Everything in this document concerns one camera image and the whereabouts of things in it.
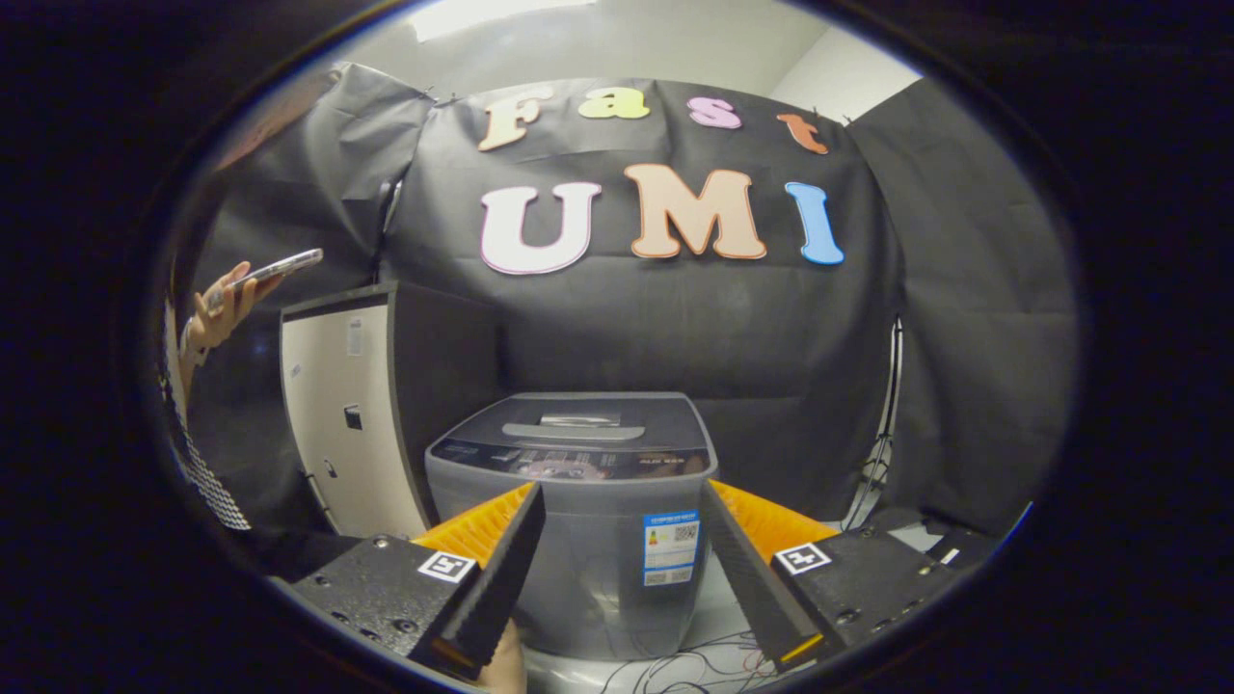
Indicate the black backdrop cloth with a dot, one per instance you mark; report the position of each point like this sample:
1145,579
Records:
771,337

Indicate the grey washing machine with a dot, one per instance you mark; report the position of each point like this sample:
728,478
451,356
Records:
588,569

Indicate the black box with white label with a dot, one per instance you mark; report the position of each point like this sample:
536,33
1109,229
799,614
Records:
959,545

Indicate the white and dark cabinet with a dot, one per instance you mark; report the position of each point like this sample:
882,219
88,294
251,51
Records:
362,453

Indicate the black light stand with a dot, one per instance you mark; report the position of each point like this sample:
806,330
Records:
892,386

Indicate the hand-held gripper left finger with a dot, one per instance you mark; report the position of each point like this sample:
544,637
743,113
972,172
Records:
501,569

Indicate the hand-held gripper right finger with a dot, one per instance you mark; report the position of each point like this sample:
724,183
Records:
747,578

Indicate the silver smartphone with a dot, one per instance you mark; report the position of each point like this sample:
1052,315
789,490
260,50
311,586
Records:
284,265

